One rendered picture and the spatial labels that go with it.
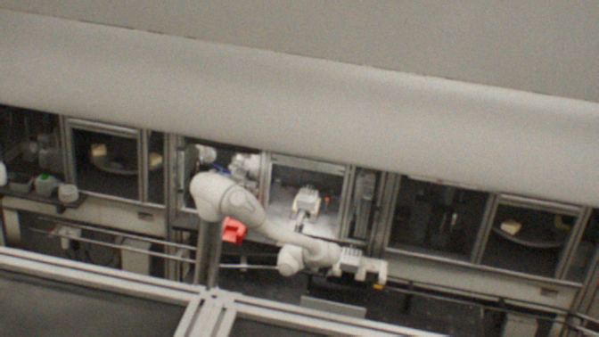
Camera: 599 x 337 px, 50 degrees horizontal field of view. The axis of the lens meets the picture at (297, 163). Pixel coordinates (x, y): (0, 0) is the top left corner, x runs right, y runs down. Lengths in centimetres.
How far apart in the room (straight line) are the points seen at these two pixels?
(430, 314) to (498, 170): 315
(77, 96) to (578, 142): 20
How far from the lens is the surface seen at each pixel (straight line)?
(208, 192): 258
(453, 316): 344
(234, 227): 332
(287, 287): 339
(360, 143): 26
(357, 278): 323
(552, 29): 38
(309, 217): 347
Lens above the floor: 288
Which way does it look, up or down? 30 degrees down
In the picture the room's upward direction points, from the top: 7 degrees clockwise
